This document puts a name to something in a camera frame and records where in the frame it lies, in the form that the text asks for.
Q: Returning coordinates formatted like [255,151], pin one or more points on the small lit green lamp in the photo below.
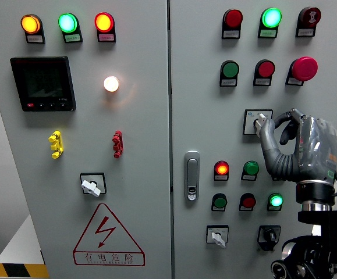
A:
[276,200]

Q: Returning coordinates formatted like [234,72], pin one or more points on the small unlit green lamp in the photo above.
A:
[251,168]

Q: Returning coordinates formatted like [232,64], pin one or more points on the small label plate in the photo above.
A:
[73,37]
[228,82]
[231,34]
[106,37]
[267,33]
[262,82]
[305,32]
[218,209]
[294,81]
[35,38]
[248,177]
[273,208]
[245,209]
[220,177]

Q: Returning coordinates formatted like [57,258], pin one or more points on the large red stop button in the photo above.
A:
[304,68]

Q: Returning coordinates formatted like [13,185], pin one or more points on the small red push button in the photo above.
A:
[248,201]

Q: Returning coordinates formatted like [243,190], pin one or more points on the large red push button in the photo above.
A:
[265,68]

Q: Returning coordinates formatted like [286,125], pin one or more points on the small lit red lamp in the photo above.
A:
[221,168]

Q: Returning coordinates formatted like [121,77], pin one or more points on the pale grey cabinet door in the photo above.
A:
[145,139]
[209,128]

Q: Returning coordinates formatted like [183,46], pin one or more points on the small green push button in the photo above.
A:
[220,201]

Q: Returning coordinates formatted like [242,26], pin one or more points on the large green push button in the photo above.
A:
[230,69]

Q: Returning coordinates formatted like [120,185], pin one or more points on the silver door lock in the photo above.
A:
[192,174]

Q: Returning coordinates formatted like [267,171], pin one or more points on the dark red buzzer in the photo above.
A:
[310,17]

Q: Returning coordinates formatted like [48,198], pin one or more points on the large green indicator lamp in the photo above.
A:
[271,18]
[67,23]

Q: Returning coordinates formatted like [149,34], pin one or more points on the large unlit red lamp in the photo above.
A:
[233,18]

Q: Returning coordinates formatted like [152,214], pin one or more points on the white glowing lamp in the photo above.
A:
[111,84]

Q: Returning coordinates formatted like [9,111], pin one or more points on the red warning triangle sticker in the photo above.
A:
[105,229]

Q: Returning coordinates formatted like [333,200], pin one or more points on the large lit red lamp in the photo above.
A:
[104,22]

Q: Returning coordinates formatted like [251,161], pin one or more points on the black display meter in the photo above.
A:
[43,82]

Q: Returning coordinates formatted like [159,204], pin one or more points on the large yellow indicator lamp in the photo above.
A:
[30,24]

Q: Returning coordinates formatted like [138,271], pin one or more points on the black yellow striped tape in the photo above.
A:
[17,271]

